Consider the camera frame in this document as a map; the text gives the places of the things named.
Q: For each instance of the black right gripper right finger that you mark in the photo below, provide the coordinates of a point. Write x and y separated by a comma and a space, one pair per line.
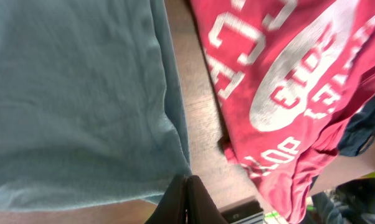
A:
200, 207

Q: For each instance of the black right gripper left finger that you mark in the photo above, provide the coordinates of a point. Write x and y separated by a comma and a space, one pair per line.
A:
172, 207

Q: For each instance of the red printed t-shirt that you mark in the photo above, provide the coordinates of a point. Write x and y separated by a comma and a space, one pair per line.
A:
289, 75

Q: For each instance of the light blue t-shirt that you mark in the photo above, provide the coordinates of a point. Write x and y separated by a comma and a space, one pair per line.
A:
91, 110

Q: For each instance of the dark navy garment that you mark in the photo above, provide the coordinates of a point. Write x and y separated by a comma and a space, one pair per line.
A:
360, 131

